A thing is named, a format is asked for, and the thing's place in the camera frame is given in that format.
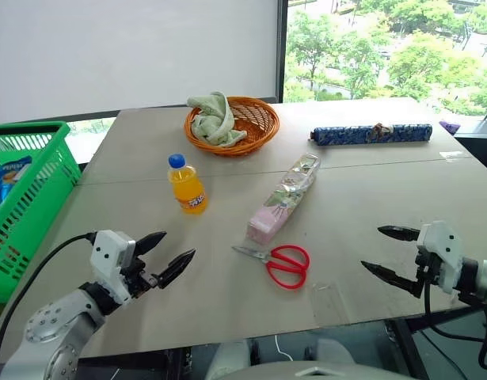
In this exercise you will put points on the orange wicker basket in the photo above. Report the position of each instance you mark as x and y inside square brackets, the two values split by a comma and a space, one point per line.
[251, 132]

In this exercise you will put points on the light green towel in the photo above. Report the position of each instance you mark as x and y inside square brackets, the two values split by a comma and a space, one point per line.
[215, 120]

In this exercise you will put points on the blue patterned folded umbrella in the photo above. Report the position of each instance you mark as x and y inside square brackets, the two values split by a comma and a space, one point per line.
[370, 134]

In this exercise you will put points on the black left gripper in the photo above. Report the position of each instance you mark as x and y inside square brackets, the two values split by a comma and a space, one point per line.
[139, 277]

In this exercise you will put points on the purple object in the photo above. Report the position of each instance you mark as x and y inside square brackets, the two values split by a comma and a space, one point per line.
[450, 126]

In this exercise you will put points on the orange soda bottle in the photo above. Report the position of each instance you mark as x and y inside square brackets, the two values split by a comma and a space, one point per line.
[187, 190]

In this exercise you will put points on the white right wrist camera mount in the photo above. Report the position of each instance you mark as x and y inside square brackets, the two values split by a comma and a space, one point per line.
[443, 245]

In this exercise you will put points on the grey robot body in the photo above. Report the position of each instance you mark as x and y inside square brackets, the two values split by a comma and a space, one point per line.
[282, 362]

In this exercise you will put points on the clear plastic sheet piece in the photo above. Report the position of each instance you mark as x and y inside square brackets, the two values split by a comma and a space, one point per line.
[328, 301]

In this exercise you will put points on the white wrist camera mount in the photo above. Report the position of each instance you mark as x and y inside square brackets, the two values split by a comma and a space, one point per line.
[108, 253]
[443, 245]

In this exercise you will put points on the blue snack bag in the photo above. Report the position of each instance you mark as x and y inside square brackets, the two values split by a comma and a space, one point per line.
[7, 176]

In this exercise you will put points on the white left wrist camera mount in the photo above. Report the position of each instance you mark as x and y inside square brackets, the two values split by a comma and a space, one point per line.
[108, 253]

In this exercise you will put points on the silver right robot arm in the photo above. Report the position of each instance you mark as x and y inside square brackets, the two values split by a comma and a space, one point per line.
[482, 279]

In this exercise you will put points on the dark window frame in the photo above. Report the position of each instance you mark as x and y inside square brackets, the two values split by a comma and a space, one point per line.
[282, 51]

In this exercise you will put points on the green plastic shopping basket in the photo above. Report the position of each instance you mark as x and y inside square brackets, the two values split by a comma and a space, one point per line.
[25, 221]

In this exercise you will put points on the white roller blind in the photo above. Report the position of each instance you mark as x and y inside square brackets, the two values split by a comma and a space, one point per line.
[132, 51]

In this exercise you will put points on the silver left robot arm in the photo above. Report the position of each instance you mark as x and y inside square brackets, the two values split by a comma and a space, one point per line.
[53, 320]

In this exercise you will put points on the dark glass side furniture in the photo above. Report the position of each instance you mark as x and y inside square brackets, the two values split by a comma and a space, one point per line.
[478, 144]

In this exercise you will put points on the long pink floral box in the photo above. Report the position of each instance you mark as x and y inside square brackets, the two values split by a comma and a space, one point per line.
[284, 196]

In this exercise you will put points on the black table frame leg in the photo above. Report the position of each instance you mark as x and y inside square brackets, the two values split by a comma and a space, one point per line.
[405, 350]

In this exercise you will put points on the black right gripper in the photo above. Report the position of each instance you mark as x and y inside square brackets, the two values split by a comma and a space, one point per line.
[430, 265]

